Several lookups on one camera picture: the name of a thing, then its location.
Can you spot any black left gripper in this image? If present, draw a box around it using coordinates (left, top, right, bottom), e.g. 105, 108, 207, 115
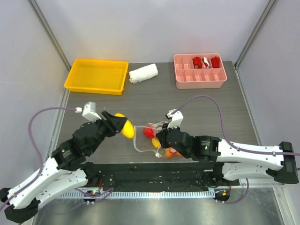
89, 110, 128, 154

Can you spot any yellow fake mango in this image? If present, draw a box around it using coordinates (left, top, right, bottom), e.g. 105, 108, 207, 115
114, 113, 135, 139

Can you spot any clear zip top bag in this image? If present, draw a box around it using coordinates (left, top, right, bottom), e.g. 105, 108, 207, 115
133, 121, 182, 159

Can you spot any red fake tomato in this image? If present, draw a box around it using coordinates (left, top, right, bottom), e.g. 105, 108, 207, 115
143, 127, 155, 139

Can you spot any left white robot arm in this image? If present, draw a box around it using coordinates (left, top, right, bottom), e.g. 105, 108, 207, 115
0, 107, 135, 224

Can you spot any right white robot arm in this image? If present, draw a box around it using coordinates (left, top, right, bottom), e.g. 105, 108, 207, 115
155, 128, 299, 185

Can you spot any yellow fake lemon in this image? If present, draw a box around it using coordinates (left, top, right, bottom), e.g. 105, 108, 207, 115
151, 138, 160, 149

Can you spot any rolled white towel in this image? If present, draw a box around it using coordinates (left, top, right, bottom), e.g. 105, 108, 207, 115
129, 63, 158, 83

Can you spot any yellow plastic tray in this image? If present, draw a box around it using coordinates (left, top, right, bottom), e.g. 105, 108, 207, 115
64, 59, 129, 96

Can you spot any red rolled cloth left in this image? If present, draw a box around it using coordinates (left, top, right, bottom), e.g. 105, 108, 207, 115
192, 56, 202, 69

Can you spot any red white rolled cloth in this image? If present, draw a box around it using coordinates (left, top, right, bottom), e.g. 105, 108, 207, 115
202, 57, 210, 68

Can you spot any red rolled cloth right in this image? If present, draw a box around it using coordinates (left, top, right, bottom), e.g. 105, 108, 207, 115
210, 56, 220, 68

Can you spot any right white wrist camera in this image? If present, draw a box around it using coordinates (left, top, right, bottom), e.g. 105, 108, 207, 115
165, 109, 184, 129

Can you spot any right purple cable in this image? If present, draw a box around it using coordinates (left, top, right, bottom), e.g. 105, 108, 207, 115
172, 95, 300, 204

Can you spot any purple cable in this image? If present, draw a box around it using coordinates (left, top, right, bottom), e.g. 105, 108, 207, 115
0, 106, 118, 215
172, 95, 300, 204

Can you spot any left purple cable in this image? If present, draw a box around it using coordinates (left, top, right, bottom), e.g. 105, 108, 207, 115
0, 106, 118, 215

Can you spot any perforated metal cable rail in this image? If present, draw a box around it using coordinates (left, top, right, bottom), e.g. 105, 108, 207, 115
58, 189, 215, 200

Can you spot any grey aluminium corner rail left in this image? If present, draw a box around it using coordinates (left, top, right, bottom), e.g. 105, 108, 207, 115
28, 0, 71, 71

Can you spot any grey aluminium corner rail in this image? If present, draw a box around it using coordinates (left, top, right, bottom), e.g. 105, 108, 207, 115
234, 0, 278, 70
28, 0, 71, 71

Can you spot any grey aluminium corner rail right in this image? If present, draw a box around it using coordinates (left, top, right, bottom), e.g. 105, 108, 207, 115
234, 0, 278, 70

